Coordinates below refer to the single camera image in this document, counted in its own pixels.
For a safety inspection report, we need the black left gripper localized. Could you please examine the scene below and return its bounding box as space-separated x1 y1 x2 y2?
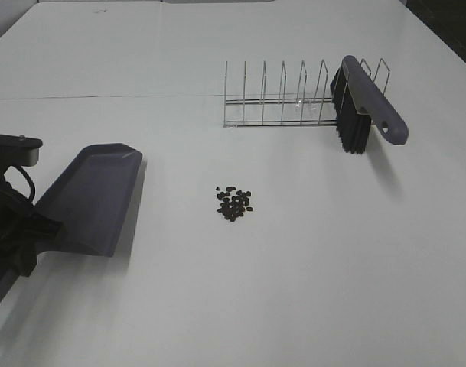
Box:
0 183 63 277

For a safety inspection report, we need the grey plastic dustpan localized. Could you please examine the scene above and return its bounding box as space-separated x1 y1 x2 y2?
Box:
0 142 144 318

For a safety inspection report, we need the pile of coffee beans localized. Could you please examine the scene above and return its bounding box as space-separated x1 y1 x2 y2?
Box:
215 186 254 222

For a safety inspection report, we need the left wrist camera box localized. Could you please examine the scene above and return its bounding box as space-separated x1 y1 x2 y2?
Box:
0 134 43 167

